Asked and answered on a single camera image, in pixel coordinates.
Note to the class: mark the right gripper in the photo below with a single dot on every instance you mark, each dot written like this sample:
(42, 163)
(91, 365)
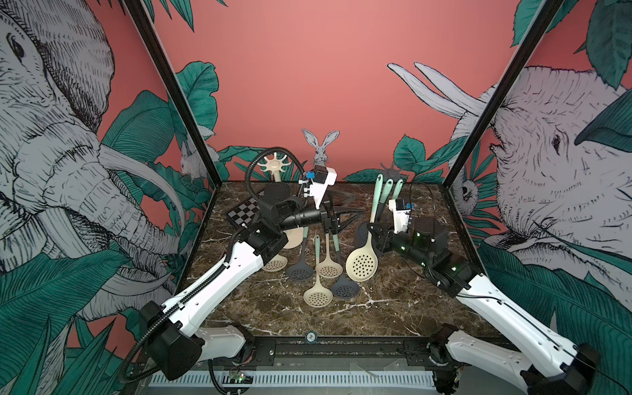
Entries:
(396, 238)

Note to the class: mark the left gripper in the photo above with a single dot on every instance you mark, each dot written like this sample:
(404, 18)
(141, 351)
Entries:
(347, 213)

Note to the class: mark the beige skimmer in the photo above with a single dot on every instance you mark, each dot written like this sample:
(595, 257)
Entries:
(317, 296)
(362, 263)
(328, 268)
(276, 264)

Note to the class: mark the grey skimmer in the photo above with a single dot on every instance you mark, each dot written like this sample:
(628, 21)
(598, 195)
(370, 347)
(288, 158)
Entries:
(344, 288)
(398, 188)
(386, 191)
(301, 271)

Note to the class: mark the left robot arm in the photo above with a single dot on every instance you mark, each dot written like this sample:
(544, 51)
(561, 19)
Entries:
(172, 342)

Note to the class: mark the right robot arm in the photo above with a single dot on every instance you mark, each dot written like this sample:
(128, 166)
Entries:
(543, 362)

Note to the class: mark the beige utensil rack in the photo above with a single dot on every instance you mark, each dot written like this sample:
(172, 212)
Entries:
(275, 165)

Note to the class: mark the black white checkerboard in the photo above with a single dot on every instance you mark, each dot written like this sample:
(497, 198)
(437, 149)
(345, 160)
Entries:
(242, 214)

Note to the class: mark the white vent strip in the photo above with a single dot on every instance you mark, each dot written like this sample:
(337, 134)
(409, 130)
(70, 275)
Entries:
(323, 379)

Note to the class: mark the small circuit board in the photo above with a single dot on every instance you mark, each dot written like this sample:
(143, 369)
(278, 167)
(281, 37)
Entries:
(238, 378)

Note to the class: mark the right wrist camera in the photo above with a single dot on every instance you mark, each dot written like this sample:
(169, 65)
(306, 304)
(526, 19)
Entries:
(401, 211)

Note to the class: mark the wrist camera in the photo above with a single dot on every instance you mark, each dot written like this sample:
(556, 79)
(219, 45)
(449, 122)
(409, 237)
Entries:
(401, 211)
(316, 182)

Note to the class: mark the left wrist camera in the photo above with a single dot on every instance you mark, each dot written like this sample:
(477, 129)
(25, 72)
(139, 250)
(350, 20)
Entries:
(316, 182)

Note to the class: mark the black front rail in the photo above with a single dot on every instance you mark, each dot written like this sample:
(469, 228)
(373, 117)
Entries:
(267, 350)

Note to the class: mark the left black frame post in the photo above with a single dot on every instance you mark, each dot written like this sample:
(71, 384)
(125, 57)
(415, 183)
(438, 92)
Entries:
(140, 17)

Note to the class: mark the black frame post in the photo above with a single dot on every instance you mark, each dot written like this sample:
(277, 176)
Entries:
(537, 29)
(140, 17)

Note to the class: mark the right black frame post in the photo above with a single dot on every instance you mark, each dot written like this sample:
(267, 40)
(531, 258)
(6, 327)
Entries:
(537, 29)

